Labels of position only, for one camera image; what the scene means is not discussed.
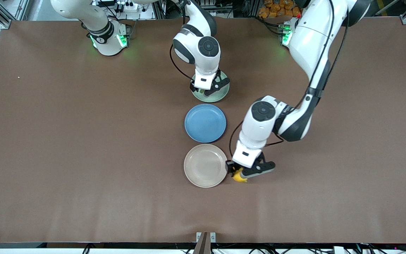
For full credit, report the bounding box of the yellow lemon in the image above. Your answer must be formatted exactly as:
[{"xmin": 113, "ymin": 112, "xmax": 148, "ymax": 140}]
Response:
[{"xmin": 233, "ymin": 168, "xmax": 248, "ymax": 183}]

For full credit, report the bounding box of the light green round plate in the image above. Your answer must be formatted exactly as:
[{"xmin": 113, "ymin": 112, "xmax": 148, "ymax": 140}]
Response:
[{"xmin": 191, "ymin": 71, "xmax": 230, "ymax": 103}]

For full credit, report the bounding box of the beige pink round plate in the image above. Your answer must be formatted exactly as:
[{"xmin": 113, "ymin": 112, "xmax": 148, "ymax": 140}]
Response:
[{"xmin": 184, "ymin": 144, "xmax": 228, "ymax": 188}]

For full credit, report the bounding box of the blue round plate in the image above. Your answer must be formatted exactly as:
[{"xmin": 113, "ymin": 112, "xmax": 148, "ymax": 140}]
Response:
[{"xmin": 184, "ymin": 104, "xmax": 227, "ymax": 143}]

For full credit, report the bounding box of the black equipment rack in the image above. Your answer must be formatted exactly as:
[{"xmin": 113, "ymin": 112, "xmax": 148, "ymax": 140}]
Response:
[{"xmin": 154, "ymin": 0, "xmax": 260, "ymax": 18}]

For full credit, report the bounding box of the white power strip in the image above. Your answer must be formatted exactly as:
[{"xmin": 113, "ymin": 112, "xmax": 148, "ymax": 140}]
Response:
[{"xmin": 117, "ymin": 0, "xmax": 140, "ymax": 13}]

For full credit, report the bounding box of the orange snack bags pile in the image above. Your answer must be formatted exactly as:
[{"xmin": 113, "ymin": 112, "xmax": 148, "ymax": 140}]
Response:
[{"xmin": 258, "ymin": 0, "xmax": 302, "ymax": 19}]

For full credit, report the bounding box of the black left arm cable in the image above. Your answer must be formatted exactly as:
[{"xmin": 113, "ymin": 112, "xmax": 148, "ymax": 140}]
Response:
[{"xmin": 229, "ymin": 0, "xmax": 350, "ymax": 159}]

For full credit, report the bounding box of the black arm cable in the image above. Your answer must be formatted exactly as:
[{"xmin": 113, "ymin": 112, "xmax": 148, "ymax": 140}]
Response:
[
  {"xmin": 229, "ymin": 0, "xmax": 350, "ymax": 159},
  {"xmin": 170, "ymin": 0, "xmax": 193, "ymax": 82}
]

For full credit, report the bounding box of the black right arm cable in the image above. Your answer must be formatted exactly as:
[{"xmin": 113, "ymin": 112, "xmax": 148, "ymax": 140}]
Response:
[{"xmin": 170, "ymin": 0, "xmax": 193, "ymax": 82}]

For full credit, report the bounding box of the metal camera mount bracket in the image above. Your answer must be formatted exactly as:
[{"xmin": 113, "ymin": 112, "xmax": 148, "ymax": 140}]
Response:
[{"xmin": 193, "ymin": 232, "xmax": 216, "ymax": 254}]

